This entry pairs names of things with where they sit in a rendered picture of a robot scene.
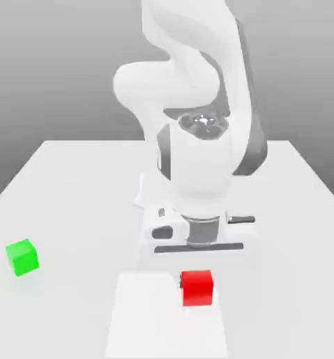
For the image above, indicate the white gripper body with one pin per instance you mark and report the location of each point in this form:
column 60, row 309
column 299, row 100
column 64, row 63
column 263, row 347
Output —
column 198, row 248

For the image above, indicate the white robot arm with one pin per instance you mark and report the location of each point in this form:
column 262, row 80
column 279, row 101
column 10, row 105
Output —
column 200, row 168

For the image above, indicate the small red cube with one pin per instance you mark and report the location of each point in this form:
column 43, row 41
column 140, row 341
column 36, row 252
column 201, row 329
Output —
column 197, row 289

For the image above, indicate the small green cube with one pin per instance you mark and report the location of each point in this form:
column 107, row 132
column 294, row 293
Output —
column 22, row 257

